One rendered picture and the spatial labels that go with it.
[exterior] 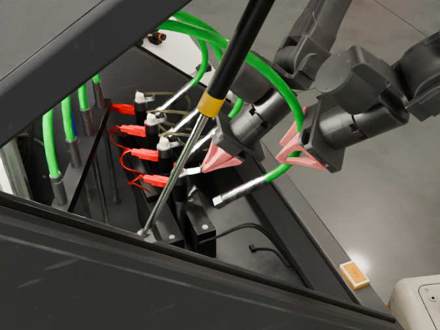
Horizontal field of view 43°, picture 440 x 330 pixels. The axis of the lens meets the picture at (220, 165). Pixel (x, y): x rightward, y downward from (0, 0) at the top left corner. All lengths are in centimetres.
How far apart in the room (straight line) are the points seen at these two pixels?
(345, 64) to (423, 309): 129
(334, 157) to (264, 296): 22
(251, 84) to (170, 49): 72
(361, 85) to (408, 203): 193
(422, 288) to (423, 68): 129
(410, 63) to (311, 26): 24
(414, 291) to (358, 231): 58
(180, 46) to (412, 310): 107
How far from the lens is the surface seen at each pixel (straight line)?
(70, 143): 96
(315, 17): 92
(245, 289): 64
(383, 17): 410
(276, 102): 88
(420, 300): 189
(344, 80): 67
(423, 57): 72
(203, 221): 104
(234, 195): 88
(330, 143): 77
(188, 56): 151
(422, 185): 270
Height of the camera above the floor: 174
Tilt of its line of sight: 41 degrees down
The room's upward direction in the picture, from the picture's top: straight up
